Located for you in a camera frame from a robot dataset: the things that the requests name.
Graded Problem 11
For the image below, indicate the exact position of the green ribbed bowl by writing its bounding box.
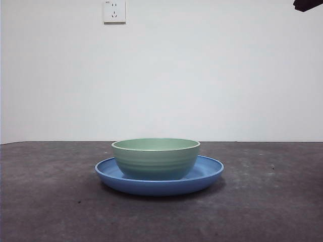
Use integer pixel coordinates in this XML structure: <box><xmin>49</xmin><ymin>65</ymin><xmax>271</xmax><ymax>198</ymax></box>
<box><xmin>111</xmin><ymin>138</ymin><xmax>201</xmax><ymax>181</ymax></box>

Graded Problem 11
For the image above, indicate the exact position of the blue plate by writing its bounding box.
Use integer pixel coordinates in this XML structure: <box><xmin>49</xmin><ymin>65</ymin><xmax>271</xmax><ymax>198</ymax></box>
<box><xmin>94</xmin><ymin>155</ymin><xmax>225</xmax><ymax>197</ymax></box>

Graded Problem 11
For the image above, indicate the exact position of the white wall socket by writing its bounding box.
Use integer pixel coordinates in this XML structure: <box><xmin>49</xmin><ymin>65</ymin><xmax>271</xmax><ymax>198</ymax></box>
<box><xmin>103</xmin><ymin>0</ymin><xmax>126</xmax><ymax>25</ymax></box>

